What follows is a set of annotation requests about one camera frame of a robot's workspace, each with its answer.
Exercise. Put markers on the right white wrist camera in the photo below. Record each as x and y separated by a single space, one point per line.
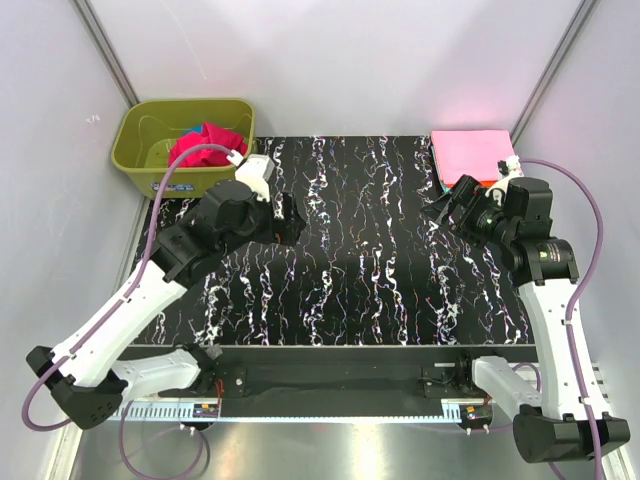
509 169

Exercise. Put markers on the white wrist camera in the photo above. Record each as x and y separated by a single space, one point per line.
254 171
509 169

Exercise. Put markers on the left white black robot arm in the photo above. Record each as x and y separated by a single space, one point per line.
85 375

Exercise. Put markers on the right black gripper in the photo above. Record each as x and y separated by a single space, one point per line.
470 194

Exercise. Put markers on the white slotted cable duct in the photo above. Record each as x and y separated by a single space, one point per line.
169 411

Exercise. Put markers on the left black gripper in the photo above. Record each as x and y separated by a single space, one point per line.
284 230

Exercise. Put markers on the olive green plastic bin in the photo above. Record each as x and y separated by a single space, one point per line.
151 134

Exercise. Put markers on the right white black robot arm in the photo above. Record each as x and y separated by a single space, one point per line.
567 418

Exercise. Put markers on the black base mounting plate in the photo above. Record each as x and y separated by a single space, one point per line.
316 383

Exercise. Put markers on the folded light teal t shirt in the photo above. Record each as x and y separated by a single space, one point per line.
445 187

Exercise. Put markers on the teal blue t shirt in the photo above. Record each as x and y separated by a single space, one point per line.
194 130

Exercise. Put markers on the folded pink t shirt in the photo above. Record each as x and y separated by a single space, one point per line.
470 152

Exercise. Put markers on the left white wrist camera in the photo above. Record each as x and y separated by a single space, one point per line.
254 171

